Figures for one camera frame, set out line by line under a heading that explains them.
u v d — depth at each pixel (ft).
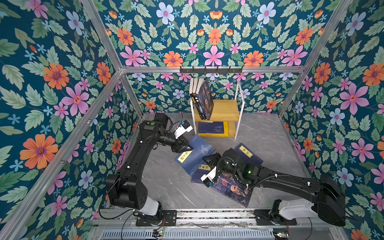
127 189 1.35
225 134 3.32
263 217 2.34
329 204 1.34
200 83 2.63
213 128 3.33
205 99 2.76
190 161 2.45
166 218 2.42
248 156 3.12
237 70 3.00
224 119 2.92
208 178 2.06
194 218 2.46
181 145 2.16
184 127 2.15
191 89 2.51
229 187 2.69
